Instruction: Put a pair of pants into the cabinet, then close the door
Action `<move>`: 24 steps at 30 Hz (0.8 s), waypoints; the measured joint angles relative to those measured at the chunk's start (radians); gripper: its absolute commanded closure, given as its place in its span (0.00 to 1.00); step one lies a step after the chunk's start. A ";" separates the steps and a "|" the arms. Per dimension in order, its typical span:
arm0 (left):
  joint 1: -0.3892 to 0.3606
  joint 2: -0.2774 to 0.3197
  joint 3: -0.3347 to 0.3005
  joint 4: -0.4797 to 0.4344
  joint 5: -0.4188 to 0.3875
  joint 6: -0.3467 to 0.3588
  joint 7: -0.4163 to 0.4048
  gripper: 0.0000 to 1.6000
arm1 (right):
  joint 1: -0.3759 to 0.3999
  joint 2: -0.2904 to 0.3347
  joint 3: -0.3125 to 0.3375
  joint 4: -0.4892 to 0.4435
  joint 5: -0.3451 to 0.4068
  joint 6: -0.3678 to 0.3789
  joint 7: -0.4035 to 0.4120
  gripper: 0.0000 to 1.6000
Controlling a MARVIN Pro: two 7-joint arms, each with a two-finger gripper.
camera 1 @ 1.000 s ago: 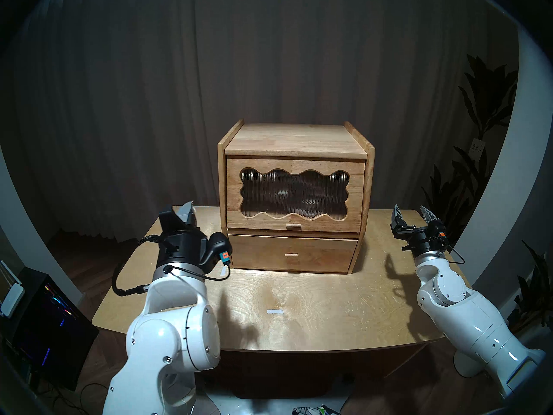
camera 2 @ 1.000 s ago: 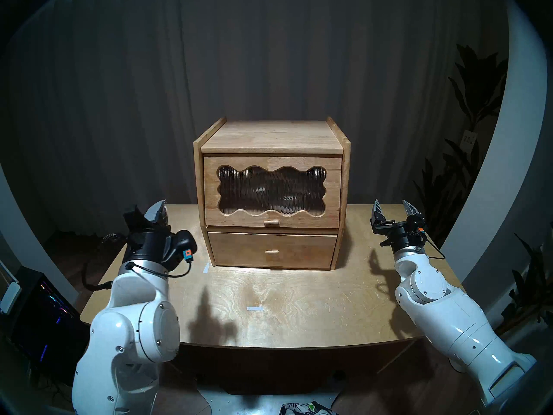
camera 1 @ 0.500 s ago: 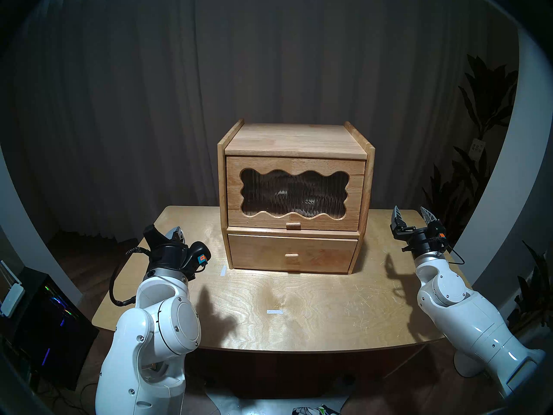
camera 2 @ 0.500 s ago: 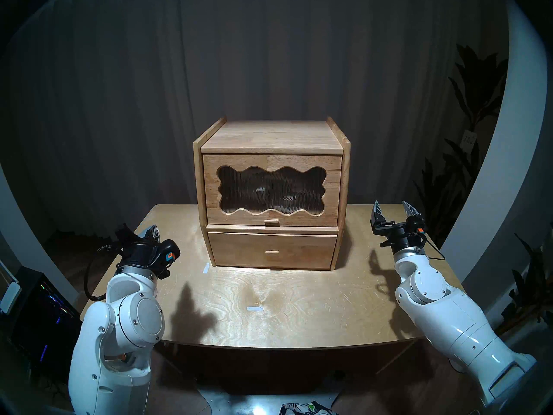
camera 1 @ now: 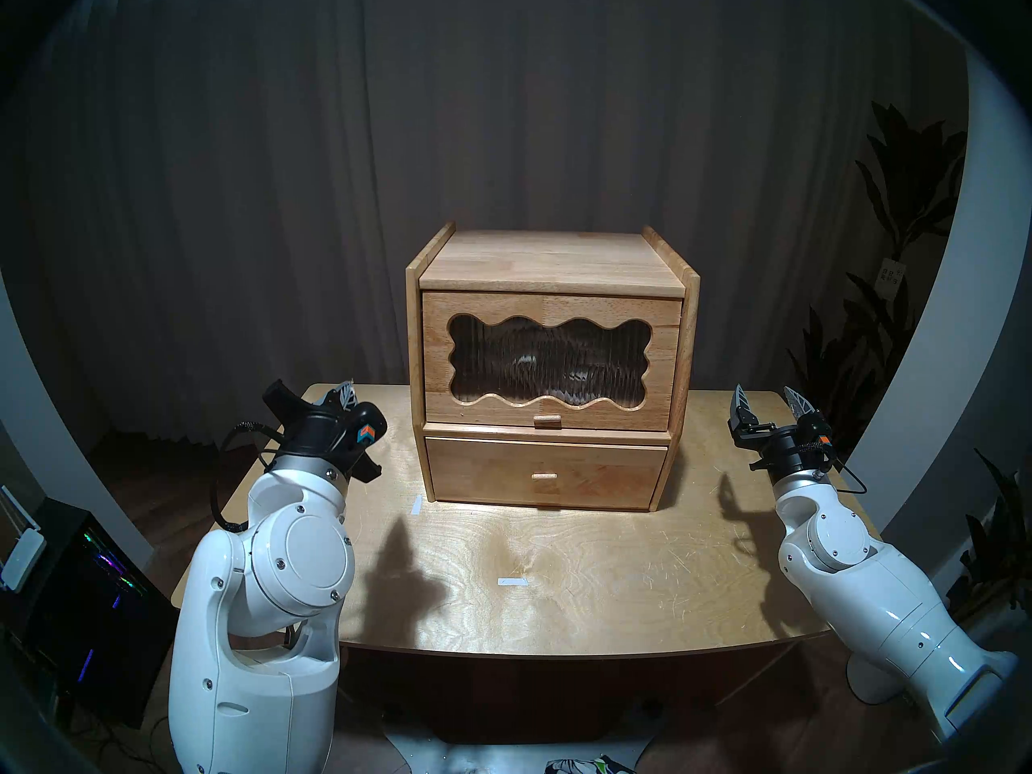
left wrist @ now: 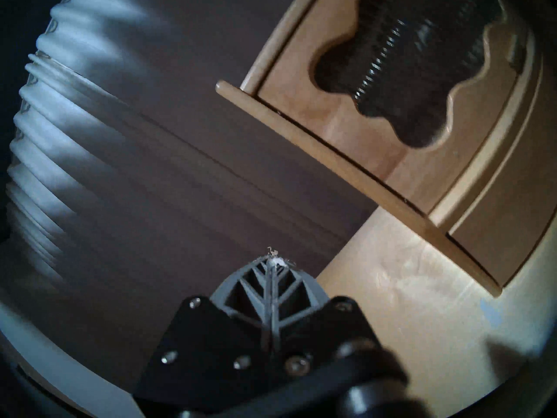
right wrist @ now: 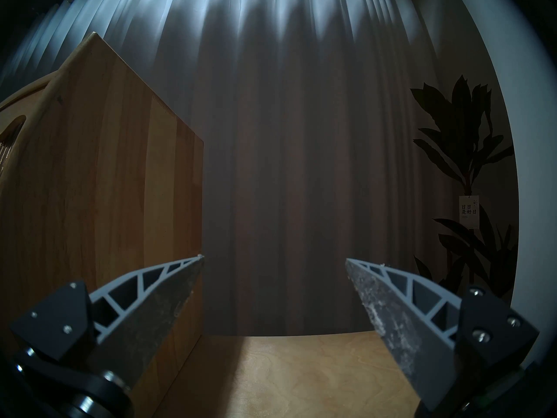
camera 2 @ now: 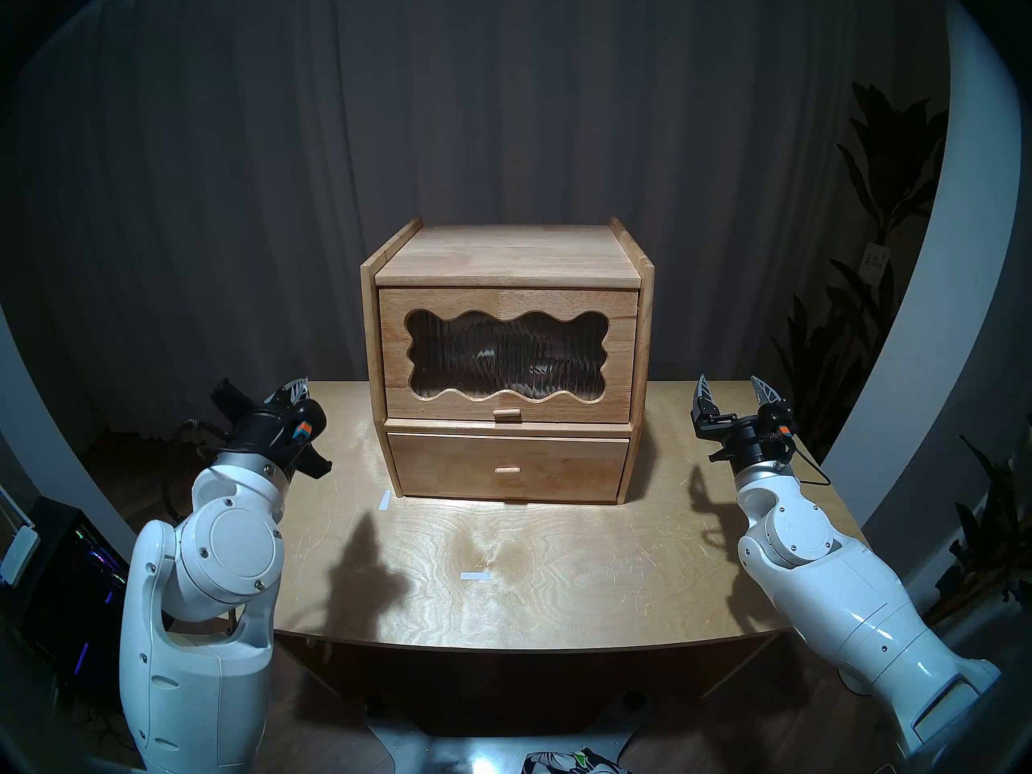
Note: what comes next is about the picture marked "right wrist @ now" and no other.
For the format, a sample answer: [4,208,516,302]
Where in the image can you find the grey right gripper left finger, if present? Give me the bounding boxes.
[10,255,205,392]

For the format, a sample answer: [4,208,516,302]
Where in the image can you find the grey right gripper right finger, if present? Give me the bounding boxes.
[345,258,540,413]

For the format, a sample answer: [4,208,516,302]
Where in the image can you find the white plant tag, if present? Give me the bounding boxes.
[459,195,480,229]

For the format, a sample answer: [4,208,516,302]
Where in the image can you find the wooden cabinet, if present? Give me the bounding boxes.
[0,32,205,418]

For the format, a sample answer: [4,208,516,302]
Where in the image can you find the grey curtain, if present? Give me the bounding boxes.
[0,0,518,337]

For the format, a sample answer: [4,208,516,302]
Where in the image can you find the tall dark leafy plant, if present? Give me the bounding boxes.
[410,75,518,298]

